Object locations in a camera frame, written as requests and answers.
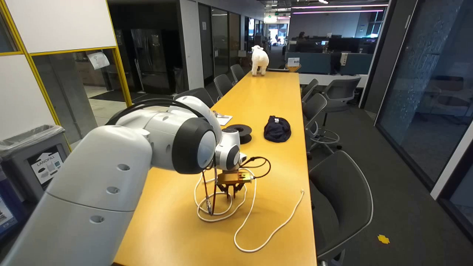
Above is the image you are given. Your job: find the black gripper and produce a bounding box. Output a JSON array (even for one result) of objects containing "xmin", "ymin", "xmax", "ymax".
[{"xmin": 215, "ymin": 181, "xmax": 248, "ymax": 198}]

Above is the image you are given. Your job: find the white rope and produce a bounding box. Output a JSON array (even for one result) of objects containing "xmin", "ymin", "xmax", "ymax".
[
  {"xmin": 231, "ymin": 176, "xmax": 305, "ymax": 254},
  {"xmin": 192, "ymin": 172, "xmax": 257, "ymax": 225}
]

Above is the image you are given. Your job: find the black cap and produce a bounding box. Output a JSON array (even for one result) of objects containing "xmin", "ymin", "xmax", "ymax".
[{"xmin": 262, "ymin": 115, "xmax": 292, "ymax": 144}]

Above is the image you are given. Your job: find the dark grey office chair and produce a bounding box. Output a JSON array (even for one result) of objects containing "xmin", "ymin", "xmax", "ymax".
[
  {"xmin": 301, "ymin": 79, "xmax": 319, "ymax": 101},
  {"xmin": 308, "ymin": 149, "xmax": 375, "ymax": 263},
  {"xmin": 212, "ymin": 73, "xmax": 234, "ymax": 98},
  {"xmin": 228, "ymin": 64, "xmax": 248, "ymax": 83},
  {"xmin": 323, "ymin": 76, "xmax": 362, "ymax": 108},
  {"xmin": 304, "ymin": 93, "xmax": 341, "ymax": 149},
  {"xmin": 174, "ymin": 87, "xmax": 215, "ymax": 110}
]

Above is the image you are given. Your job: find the white stuffed animal toy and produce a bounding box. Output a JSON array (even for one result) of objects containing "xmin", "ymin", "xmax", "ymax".
[{"xmin": 249, "ymin": 45, "xmax": 270, "ymax": 77}]

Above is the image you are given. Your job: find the dark office desk row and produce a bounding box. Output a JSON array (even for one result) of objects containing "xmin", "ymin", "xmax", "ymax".
[{"xmin": 286, "ymin": 34, "xmax": 378, "ymax": 77}]

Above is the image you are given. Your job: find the white paper sign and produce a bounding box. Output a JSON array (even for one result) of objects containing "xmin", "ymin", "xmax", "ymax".
[{"xmin": 87, "ymin": 50, "xmax": 110, "ymax": 71}]

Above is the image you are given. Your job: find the grey recycling bin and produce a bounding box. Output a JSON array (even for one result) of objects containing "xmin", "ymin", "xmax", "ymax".
[{"xmin": 0, "ymin": 124, "xmax": 70, "ymax": 201}]

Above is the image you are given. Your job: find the blue waste bin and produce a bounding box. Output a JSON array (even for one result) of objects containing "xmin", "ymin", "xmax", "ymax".
[{"xmin": 0, "ymin": 179, "xmax": 20, "ymax": 238}]

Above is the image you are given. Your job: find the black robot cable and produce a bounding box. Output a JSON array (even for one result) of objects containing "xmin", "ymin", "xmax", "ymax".
[{"xmin": 104, "ymin": 95, "xmax": 271, "ymax": 217}]

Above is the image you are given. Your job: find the yellow window frame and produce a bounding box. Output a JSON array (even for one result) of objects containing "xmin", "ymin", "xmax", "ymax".
[{"xmin": 0, "ymin": 0, "xmax": 134, "ymax": 129}]

